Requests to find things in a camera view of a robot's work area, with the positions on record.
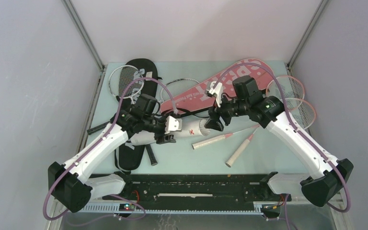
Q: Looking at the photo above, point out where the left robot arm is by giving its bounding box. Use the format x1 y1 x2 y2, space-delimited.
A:
48 94 182 213

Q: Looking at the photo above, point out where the right aluminium frame post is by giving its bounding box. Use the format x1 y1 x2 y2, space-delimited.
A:
287 0 331 70

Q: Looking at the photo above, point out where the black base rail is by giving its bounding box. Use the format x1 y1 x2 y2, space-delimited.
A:
119 173 285 213

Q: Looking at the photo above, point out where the left aluminium frame post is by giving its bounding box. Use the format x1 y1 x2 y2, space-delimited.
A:
61 0 106 150

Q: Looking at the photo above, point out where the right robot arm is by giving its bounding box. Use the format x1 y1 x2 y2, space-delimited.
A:
205 75 354 212

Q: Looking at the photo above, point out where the white racket under pink bag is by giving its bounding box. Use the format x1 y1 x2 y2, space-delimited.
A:
87 78 200 135

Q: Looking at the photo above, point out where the pink racket lower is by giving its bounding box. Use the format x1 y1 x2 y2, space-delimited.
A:
225 98 316 168

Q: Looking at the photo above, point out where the pink racket upper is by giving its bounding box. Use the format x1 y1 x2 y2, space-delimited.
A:
192 76 305 150

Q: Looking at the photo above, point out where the aluminium frame post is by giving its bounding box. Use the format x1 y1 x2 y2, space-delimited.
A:
287 0 331 70
61 0 106 150

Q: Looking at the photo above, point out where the pink sport racket bag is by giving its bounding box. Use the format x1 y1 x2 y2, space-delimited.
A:
162 58 275 112

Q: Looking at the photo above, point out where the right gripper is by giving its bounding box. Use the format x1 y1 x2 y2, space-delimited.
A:
204 92 249 132

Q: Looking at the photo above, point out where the white shuttlecock tube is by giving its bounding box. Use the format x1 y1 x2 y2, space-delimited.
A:
129 119 211 146

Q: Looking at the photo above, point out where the black racket bag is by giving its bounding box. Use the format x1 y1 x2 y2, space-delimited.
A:
115 58 159 174

